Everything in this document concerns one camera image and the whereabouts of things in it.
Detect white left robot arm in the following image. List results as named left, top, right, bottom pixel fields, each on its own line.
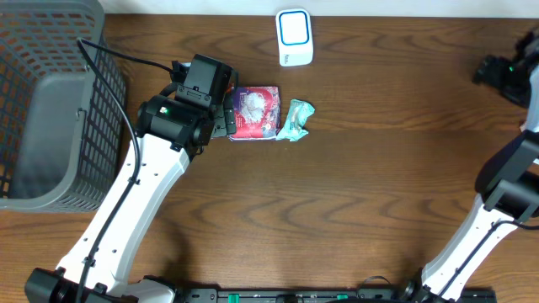
left=24, top=55, right=238, bottom=302

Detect grey plastic mesh basket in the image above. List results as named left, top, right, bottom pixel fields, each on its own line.
left=1, top=1, right=125, bottom=213

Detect teal snack packet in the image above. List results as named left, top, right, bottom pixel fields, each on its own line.
left=276, top=99, right=315, bottom=141

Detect red purple snack bag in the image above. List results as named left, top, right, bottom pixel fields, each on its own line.
left=229, top=86, right=280, bottom=141

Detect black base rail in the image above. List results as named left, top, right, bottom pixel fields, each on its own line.
left=142, top=275, right=498, bottom=303

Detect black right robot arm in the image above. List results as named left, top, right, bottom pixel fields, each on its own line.
left=400, top=30, right=538, bottom=302

